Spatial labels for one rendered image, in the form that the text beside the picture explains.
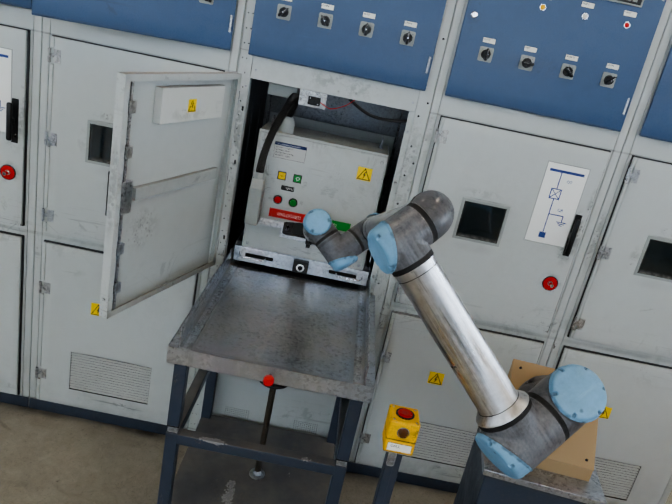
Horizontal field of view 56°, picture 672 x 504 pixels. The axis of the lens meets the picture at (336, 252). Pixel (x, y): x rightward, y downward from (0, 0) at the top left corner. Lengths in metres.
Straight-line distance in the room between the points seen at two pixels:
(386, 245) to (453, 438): 1.49
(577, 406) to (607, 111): 1.12
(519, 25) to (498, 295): 0.98
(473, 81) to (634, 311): 1.09
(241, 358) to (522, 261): 1.15
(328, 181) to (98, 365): 1.25
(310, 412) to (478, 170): 1.23
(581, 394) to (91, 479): 1.86
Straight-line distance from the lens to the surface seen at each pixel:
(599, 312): 2.68
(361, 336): 2.18
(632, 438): 3.02
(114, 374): 2.89
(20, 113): 2.65
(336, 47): 2.30
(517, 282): 2.54
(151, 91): 2.00
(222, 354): 1.94
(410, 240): 1.53
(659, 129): 2.53
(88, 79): 2.52
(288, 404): 2.79
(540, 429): 1.72
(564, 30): 2.38
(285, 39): 2.32
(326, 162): 2.42
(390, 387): 2.70
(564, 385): 1.75
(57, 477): 2.80
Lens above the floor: 1.83
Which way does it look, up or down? 20 degrees down
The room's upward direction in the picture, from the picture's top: 12 degrees clockwise
